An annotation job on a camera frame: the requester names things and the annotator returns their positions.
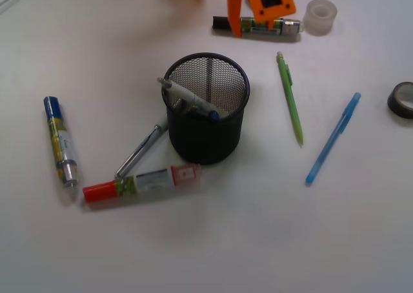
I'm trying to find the white clear ballpoint pen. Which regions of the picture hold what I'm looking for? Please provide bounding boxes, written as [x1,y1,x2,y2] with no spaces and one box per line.
[157,77,229,117]

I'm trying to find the black mesh pen holder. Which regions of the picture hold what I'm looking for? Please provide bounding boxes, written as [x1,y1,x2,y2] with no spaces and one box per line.
[161,52,250,165]

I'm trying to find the blue black ballpoint pen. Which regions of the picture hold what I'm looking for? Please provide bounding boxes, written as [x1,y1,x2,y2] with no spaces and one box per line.
[185,106,219,122]

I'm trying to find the blue cap marker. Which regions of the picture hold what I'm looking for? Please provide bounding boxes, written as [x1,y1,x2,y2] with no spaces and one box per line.
[43,96,79,188]

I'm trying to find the black tape roll right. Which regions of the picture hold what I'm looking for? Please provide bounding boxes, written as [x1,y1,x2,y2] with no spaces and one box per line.
[387,81,412,119]

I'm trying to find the red cap marker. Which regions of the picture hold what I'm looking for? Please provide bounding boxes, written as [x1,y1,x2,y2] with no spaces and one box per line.
[83,164,201,203]

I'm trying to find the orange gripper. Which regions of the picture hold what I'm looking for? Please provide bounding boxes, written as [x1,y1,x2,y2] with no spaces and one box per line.
[227,0,296,37]

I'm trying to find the silver metal pen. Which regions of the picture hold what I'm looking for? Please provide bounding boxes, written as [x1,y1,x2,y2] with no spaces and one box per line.
[114,114,168,179]

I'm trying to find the clear tape roll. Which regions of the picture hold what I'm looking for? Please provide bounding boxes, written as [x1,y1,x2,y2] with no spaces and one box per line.
[303,0,337,35]

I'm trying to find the light blue ballpoint pen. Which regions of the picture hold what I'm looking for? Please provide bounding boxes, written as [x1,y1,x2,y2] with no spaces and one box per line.
[305,92,361,185]

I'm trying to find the black cap marker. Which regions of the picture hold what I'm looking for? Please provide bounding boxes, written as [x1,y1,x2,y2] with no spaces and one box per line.
[212,16,304,36]

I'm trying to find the green mechanical pencil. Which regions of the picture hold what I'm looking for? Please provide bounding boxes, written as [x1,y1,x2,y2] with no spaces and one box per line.
[276,52,304,147]

